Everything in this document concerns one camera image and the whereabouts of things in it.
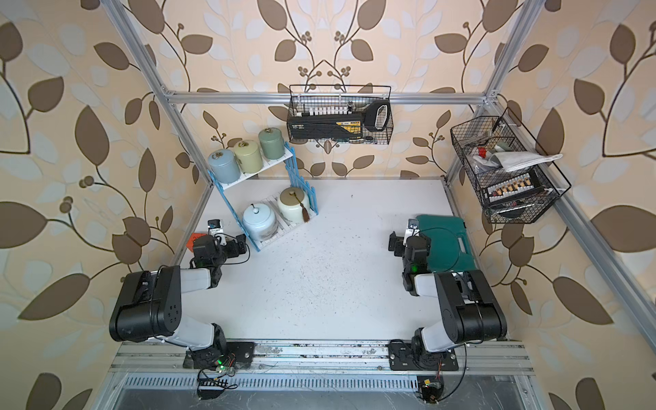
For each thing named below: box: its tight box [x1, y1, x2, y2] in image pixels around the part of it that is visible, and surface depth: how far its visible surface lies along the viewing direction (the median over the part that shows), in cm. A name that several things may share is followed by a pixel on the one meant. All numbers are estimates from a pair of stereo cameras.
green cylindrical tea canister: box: [257, 127, 286, 160], surface depth 88 cm
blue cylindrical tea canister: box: [208, 148, 241, 184], surface depth 79 cm
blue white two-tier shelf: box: [207, 142, 319, 252], surface depth 99 cm
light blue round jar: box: [241, 202, 279, 241], surface depth 93 cm
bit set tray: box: [484, 171, 545, 205], surface depth 68 cm
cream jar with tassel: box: [278, 186, 311, 224], surface depth 101 cm
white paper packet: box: [489, 151, 563, 173], surface depth 63 cm
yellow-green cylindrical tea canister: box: [234, 140, 264, 174], surface depth 82 cm
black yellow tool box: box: [287, 112, 364, 141], surface depth 86 cm
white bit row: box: [309, 104, 353, 117], surface depth 84 cm
